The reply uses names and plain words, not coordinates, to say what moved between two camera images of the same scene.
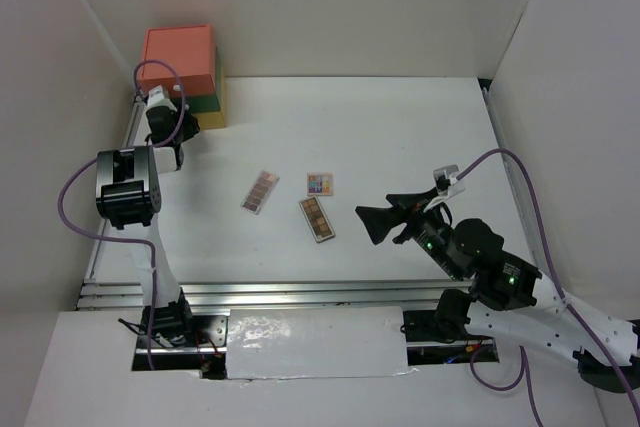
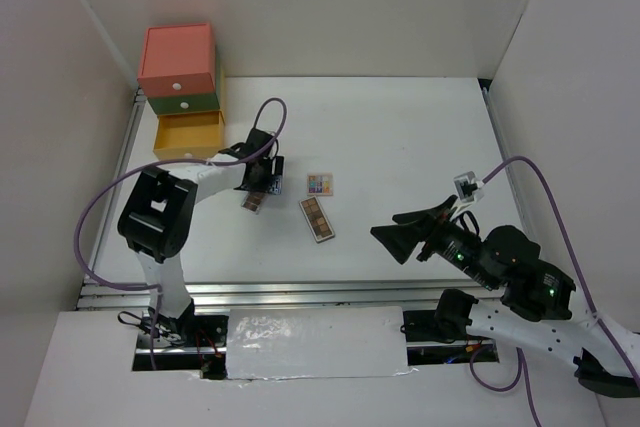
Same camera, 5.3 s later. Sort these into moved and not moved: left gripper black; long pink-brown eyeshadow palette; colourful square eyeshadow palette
Moved: left gripper black
Not moved: colourful square eyeshadow palette; long pink-brown eyeshadow palette
